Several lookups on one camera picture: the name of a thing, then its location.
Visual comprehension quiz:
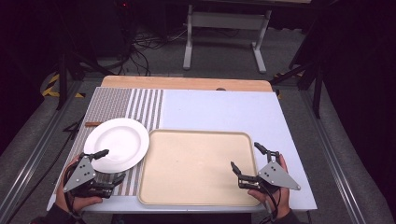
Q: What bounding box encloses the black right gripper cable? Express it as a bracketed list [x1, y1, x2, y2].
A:
[261, 183, 281, 223]

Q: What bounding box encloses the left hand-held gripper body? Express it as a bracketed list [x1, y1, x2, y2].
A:
[63, 151, 115, 199]

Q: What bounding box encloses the person's left hand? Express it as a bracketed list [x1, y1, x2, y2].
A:
[55, 155, 104, 215]

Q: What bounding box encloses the white round plate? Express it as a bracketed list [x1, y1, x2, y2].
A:
[83, 118, 150, 175]

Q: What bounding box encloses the bundle of black cables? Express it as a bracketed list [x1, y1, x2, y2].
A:
[120, 26, 190, 77]

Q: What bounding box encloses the person's right hand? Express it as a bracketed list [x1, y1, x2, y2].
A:
[247, 154, 291, 219]

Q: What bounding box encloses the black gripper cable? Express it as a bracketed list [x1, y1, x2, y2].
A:
[261, 183, 281, 223]
[63, 161, 82, 219]

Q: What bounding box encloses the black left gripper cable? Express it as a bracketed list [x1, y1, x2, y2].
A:
[63, 161, 82, 219]

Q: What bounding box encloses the white metal desk frame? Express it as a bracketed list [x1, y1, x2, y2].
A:
[182, 3, 273, 75]

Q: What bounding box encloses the black floor cable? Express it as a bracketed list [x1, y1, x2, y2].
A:
[8, 115, 86, 217]

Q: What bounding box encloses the light wooden table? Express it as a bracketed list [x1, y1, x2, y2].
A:
[100, 75, 274, 93]

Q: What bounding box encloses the yellow black hazard tape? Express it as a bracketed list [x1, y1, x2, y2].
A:
[41, 72, 87, 99]

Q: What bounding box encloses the beige plastic tray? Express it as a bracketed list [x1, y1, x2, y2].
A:
[137, 128, 262, 208]

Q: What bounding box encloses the grey striped placemat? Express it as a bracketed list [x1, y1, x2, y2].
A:
[53, 87, 164, 197]

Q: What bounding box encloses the aluminium floor rail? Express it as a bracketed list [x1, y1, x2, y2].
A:
[0, 79, 83, 220]
[299, 89, 370, 224]

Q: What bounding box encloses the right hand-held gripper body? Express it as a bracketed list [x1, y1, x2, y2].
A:
[237, 150, 302, 194]

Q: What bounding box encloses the black tripod stand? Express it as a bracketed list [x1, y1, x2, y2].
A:
[55, 50, 108, 111]
[269, 57, 325, 119]

